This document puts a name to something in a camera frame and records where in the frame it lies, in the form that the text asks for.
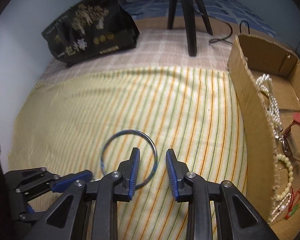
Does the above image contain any dark bangle ring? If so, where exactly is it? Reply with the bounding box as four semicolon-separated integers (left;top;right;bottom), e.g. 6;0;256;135
100;129;158;190

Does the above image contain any green pendant red cord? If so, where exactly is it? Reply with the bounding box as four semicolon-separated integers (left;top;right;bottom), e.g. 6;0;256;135
284;186;300;220

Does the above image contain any brown leather bracelet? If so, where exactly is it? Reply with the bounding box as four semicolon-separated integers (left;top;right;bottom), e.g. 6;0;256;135
281;112;300;163

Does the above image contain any thick braided pearl necklace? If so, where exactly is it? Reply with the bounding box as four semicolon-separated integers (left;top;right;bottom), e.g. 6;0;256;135
255;73;285;140

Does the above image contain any yellow striped bed sheet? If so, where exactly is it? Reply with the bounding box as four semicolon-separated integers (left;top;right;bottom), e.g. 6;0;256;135
8;67;247;239

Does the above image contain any open cardboard box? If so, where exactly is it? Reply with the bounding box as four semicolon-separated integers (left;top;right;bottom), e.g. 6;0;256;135
228;34;300;239

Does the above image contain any black snack bag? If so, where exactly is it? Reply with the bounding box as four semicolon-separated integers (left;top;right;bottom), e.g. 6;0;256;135
42;0;140;67

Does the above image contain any black tripod stand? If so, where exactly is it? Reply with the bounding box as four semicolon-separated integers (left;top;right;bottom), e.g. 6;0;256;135
167;0;213;57

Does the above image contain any black power cable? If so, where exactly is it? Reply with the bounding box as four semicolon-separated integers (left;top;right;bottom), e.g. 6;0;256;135
194;7;251;45

